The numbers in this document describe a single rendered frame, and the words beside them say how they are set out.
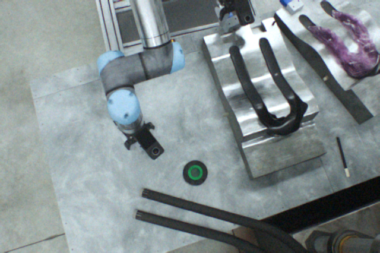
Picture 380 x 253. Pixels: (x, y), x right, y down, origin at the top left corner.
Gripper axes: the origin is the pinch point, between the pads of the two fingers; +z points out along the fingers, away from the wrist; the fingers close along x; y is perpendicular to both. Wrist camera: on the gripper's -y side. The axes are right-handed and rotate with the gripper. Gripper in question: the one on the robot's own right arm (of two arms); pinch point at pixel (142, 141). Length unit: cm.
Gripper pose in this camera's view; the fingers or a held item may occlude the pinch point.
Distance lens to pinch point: 124.6
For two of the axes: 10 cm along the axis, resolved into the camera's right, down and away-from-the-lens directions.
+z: -0.3, 2.6, 9.7
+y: -6.6, -7.3, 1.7
